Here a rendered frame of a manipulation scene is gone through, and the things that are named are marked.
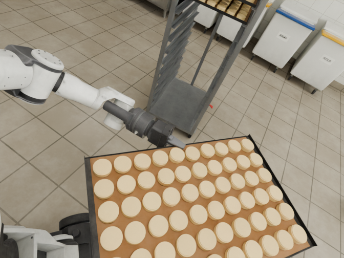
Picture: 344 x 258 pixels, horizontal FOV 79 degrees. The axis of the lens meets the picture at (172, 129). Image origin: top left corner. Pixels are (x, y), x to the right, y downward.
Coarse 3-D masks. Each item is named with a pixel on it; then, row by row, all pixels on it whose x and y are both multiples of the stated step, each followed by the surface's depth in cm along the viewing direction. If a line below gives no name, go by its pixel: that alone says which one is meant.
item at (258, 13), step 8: (264, 0) 103; (256, 16) 109; (248, 32) 115; (240, 40) 120; (240, 48) 123; (232, 56) 128; (224, 72) 137; (216, 88) 147; (208, 104) 160; (200, 120) 174; (192, 128) 184
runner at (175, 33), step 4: (192, 12) 168; (196, 12) 176; (188, 16) 161; (192, 16) 170; (184, 20) 155; (188, 20) 163; (184, 24) 158; (176, 28) 145; (180, 28) 152; (172, 32) 140; (176, 32) 147; (168, 36) 136; (172, 36) 142; (176, 36) 144; (168, 40) 137; (172, 40) 139
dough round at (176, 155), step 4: (172, 148) 67; (176, 148) 67; (172, 152) 66; (176, 152) 67; (180, 152) 67; (168, 156) 67; (172, 156) 65; (176, 156) 66; (180, 156) 66; (184, 156) 67; (172, 160) 66; (176, 160) 65; (180, 160) 65
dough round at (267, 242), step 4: (264, 236) 57; (268, 236) 58; (260, 240) 57; (264, 240) 57; (268, 240) 57; (272, 240) 57; (260, 244) 57; (264, 244) 56; (268, 244) 56; (272, 244) 57; (276, 244) 57; (264, 248) 56; (268, 248) 56; (272, 248) 56; (276, 248) 56; (264, 252) 56; (268, 252) 55; (272, 252) 55; (276, 252) 55
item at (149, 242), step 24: (192, 144) 73; (168, 168) 65; (144, 192) 58; (216, 192) 64; (240, 192) 66; (96, 216) 52; (120, 216) 53; (144, 216) 54; (168, 216) 56; (240, 216) 61; (144, 240) 51; (168, 240) 52; (240, 240) 57
